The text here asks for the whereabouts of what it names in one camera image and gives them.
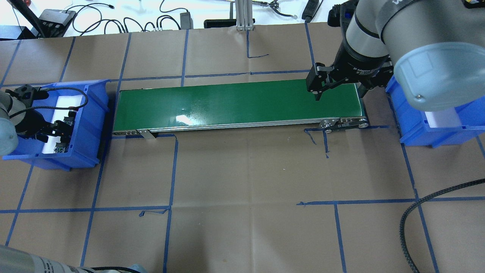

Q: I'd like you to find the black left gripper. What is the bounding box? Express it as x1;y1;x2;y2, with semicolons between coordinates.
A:
15;110;74;145

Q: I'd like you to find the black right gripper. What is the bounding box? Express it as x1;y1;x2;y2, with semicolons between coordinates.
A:
307;42;394;101

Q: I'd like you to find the red push button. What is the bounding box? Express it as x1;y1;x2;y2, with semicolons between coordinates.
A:
63;109;78;126

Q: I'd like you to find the yellow push button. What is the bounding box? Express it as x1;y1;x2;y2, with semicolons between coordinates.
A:
53;142;72;154

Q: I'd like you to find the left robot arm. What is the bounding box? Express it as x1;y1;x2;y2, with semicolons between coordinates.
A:
0;85;77;156

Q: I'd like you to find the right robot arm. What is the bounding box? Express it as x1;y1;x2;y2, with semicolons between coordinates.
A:
305;0;485;112

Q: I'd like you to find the blue left bin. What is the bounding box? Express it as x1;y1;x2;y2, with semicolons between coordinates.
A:
1;79;110;171

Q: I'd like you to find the blue bin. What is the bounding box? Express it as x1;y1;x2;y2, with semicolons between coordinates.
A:
1;79;110;171
386;77;485;147

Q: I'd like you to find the green conveyor belt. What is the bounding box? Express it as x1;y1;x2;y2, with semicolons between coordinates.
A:
112;79;370;136

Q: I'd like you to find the blue right bin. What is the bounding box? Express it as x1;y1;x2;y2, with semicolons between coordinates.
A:
386;77;485;147

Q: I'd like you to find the white foam pad right bin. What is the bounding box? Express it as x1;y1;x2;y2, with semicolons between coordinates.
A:
424;108;463;128

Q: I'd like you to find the black power adapter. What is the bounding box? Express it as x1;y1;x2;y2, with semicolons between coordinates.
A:
180;12;194;30

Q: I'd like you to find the aluminium profile post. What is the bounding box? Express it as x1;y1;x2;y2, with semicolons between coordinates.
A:
235;0;254;31

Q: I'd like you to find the black braided cable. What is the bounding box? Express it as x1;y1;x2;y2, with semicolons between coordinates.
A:
399;177;485;273

